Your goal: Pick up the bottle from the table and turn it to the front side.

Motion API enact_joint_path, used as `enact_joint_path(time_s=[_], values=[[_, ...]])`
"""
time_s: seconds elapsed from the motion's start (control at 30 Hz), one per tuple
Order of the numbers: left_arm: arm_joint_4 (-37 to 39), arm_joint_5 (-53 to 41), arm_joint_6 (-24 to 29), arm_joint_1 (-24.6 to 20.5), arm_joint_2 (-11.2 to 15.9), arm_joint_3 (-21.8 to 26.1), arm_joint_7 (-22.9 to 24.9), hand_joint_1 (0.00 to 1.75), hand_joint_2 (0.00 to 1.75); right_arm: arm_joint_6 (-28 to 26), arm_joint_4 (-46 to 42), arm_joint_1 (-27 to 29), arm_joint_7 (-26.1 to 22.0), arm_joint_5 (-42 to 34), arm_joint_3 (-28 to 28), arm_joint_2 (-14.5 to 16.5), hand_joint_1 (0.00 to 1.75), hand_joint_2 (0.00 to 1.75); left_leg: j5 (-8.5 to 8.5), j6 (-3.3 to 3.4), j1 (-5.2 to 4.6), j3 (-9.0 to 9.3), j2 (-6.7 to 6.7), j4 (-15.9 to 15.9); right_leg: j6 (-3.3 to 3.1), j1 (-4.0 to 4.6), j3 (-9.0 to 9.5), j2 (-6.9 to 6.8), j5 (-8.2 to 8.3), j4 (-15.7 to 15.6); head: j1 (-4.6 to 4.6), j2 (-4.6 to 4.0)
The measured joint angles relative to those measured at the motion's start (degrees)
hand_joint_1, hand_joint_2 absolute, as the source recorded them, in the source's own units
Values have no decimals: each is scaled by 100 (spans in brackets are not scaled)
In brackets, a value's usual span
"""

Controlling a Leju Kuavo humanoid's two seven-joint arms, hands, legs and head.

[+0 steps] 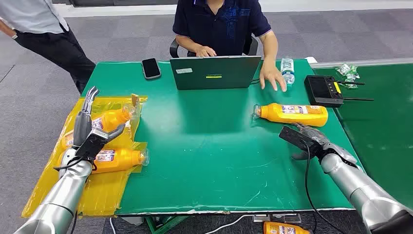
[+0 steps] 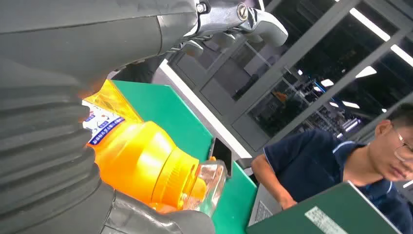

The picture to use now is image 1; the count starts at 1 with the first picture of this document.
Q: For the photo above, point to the green table mat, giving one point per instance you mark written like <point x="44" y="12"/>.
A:
<point x="380" y="135"/>
<point x="200" y="155"/>

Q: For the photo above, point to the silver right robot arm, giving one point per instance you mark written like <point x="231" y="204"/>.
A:
<point x="364" y="190"/>

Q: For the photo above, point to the dark green laptop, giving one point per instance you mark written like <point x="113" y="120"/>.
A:
<point x="213" y="72"/>

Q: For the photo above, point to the clear water bottle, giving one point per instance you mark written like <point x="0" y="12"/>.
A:
<point x="287" y="69"/>

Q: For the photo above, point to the black smartphone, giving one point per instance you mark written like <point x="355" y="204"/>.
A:
<point x="151" y="68"/>

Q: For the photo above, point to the black remote controller with antennas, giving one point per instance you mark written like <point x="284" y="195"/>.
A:
<point x="319" y="90"/>

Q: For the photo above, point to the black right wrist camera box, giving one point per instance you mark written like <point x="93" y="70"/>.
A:
<point x="293" y="136"/>

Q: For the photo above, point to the orange bottle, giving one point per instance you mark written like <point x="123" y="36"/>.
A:
<point x="111" y="120"/>
<point x="290" y="114"/>
<point x="125" y="160"/>
<point x="284" y="229"/>

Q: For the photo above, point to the crumpled clear plastic wrapper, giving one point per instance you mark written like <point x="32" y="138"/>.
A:
<point x="344" y="69"/>
<point x="351" y="80"/>

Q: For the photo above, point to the grey floor power strip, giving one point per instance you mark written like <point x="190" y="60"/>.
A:
<point x="277" y="218"/>

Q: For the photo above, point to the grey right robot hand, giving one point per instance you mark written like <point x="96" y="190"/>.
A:
<point x="314" y="135"/>

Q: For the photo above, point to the yellow plastic sheet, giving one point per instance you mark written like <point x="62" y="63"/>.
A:
<point x="106" y="193"/>

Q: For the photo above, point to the seated person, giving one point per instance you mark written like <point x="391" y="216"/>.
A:
<point x="222" y="25"/>

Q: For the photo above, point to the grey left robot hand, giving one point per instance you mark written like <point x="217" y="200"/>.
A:
<point x="82" y="127"/>

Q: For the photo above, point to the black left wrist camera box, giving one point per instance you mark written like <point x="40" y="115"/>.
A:
<point x="92" y="143"/>

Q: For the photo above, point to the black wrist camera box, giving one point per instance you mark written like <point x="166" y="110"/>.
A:
<point x="293" y="136"/>
<point x="92" y="143"/>

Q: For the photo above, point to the standing person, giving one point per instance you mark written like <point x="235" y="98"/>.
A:
<point x="48" y="42"/>

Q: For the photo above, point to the green table frame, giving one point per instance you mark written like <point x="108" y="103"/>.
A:
<point x="161" y="223"/>

